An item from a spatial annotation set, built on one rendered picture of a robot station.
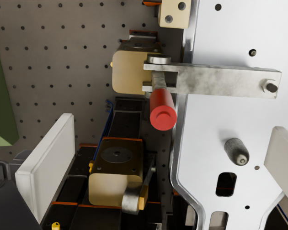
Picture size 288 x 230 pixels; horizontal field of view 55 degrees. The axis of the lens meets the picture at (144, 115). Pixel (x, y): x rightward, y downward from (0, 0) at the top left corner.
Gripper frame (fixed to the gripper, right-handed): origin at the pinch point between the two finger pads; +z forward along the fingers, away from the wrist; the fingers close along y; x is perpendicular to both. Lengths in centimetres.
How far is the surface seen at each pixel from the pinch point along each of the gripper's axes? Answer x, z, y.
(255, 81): 0.3, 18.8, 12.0
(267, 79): 0.7, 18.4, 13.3
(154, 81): 0.6, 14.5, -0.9
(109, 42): -1, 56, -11
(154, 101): 0.6, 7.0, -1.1
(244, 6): 9.1, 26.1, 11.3
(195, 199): -23.8, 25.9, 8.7
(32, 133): -27, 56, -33
